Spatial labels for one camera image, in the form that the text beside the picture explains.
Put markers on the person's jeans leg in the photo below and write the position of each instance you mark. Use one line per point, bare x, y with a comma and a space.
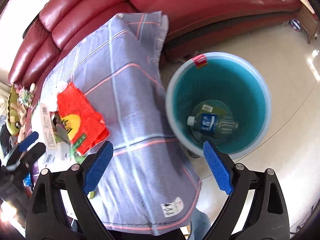
201, 225

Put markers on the white paper packet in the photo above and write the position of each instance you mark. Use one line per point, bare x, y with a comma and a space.
46, 122

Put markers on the colourful beaded item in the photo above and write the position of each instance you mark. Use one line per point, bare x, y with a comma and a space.
25, 97

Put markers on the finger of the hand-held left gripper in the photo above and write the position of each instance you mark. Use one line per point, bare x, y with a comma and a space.
28, 140
32, 152

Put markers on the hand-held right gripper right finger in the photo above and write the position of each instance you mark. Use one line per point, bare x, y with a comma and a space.
217, 170

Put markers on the blue and white slipper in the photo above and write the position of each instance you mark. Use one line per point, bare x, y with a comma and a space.
295, 25

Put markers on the clear plastic bottle blue label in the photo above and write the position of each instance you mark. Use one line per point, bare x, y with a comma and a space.
210, 124

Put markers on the wooden cabinet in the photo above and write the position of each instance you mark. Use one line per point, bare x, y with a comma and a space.
308, 20

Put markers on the green stuffed toy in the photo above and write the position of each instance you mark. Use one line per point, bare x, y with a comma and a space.
13, 122

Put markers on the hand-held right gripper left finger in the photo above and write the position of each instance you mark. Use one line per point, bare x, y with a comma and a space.
97, 167

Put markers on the red snack bag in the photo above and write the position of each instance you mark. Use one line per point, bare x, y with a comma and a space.
82, 112

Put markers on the grey plaid cloth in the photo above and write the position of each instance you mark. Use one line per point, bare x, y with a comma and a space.
135, 92

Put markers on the clear plastic wrapper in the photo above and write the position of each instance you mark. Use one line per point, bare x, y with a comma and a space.
60, 88

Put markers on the red leather sofa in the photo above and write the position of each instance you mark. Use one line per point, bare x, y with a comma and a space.
87, 12

